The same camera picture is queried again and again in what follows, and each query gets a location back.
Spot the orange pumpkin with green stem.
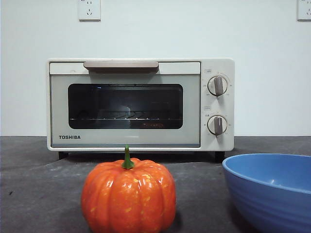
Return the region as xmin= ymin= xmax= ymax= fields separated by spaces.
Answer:
xmin=81 ymin=144 xmax=177 ymax=233

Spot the glass oven door with handle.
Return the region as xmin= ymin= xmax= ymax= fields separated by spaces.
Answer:
xmin=50 ymin=61 xmax=201 ymax=148

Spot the blue ribbed bowl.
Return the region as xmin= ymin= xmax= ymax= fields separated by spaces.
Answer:
xmin=222 ymin=153 xmax=311 ymax=233

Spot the beige timer knob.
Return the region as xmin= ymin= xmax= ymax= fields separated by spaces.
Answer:
xmin=207 ymin=115 xmax=229 ymax=136

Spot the beige temperature knob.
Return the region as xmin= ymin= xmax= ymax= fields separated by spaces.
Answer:
xmin=207 ymin=75 xmax=229 ymax=97

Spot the cream Toshiba toaster oven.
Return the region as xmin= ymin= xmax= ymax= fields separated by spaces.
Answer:
xmin=47 ymin=57 xmax=235 ymax=161

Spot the metal wire oven rack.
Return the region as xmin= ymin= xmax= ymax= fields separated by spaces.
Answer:
xmin=69 ymin=110 xmax=182 ymax=121

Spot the white wall socket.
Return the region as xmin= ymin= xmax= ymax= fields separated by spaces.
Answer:
xmin=78 ymin=0 xmax=102 ymax=22
xmin=297 ymin=0 xmax=311 ymax=21

